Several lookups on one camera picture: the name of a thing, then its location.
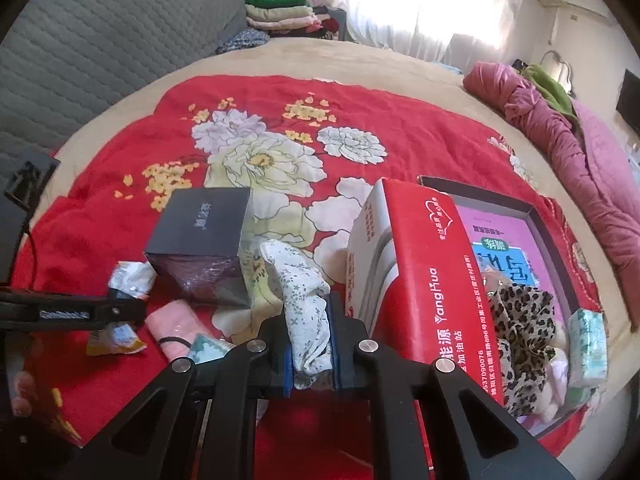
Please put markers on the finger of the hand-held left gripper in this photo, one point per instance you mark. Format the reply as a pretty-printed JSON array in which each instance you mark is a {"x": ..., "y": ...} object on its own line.
[{"x": 65, "y": 315}]

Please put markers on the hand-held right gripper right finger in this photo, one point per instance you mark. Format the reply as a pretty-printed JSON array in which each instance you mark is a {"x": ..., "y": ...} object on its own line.
[{"x": 334, "y": 350}]

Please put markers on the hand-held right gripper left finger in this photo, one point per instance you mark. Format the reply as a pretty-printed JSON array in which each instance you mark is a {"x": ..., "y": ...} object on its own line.
[{"x": 288, "y": 365}]

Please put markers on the white floral cloth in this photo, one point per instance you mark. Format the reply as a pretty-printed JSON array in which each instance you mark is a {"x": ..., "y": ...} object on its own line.
[{"x": 305, "y": 300}]

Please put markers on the leopard print cloth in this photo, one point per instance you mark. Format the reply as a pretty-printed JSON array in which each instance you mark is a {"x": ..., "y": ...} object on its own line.
[{"x": 525, "y": 330}]

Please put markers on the dark shallow tray box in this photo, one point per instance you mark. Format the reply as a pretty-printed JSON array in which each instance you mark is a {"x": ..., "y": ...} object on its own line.
[{"x": 540, "y": 220}]

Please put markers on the green white tissue packet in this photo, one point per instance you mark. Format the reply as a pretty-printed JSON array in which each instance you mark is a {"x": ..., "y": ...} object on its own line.
[
  {"x": 587, "y": 355},
  {"x": 210, "y": 347}
]

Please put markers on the person's left hand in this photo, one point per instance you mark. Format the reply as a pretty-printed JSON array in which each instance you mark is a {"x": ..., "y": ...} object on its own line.
[{"x": 24, "y": 392}]

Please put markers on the orange snack wrapper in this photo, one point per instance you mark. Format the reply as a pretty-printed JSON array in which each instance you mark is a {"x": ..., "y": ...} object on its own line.
[{"x": 117, "y": 342}]

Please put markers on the white crumpled wrapper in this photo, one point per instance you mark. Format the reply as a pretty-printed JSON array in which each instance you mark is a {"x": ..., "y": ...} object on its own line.
[{"x": 131, "y": 280}]

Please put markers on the pink towel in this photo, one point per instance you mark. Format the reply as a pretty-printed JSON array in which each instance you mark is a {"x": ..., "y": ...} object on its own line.
[{"x": 172, "y": 320}]

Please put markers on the red cardboard carton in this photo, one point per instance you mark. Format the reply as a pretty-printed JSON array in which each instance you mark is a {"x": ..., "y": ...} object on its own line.
[{"x": 425, "y": 280}]

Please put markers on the black cardboard box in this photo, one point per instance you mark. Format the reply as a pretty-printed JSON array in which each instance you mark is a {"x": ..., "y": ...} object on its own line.
[{"x": 200, "y": 240}]

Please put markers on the grey quilted cover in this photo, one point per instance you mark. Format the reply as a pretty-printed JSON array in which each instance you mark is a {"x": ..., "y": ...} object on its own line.
[{"x": 110, "y": 50}]

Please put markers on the pink blue book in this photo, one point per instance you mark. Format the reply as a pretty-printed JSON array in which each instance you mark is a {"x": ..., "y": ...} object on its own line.
[{"x": 505, "y": 240}]

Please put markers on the red floral blanket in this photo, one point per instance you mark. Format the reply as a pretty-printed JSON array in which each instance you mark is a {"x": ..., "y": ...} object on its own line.
[{"x": 390, "y": 125}]

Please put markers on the blue patterned cloth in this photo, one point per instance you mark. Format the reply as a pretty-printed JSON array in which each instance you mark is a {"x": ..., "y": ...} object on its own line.
[{"x": 242, "y": 40}]

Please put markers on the beige bed sheet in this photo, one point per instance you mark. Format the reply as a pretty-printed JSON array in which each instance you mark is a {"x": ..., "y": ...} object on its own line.
[{"x": 350, "y": 57}]

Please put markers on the light blue cloth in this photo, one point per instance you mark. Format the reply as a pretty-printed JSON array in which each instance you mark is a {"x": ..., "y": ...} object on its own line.
[{"x": 447, "y": 67}]

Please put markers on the dark pink quilt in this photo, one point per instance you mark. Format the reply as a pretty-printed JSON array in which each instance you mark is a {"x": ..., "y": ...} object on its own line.
[{"x": 540, "y": 120}]

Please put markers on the stack of folded clothes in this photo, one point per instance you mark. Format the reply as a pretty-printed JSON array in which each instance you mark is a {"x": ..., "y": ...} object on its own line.
[{"x": 290, "y": 15}]

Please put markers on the light pink quilted blanket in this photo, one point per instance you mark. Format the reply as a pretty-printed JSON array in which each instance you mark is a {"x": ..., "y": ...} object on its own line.
[{"x": 607, "y": 160}]

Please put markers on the green cloth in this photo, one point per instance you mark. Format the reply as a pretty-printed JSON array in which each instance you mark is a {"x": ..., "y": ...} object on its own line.
[{"x": 550, "y": 87}]

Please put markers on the white curtain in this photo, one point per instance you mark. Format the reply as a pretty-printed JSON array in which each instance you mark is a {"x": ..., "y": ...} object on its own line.
[{"x": 425, "y": 0}]

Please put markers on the metal rack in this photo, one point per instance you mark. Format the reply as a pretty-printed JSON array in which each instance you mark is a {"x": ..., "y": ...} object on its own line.
[{"x": 560, "y": 65}]

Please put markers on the black monitor screen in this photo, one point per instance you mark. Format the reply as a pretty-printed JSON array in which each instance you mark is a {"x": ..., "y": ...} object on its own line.
[{"x": 629, "y": 100}]

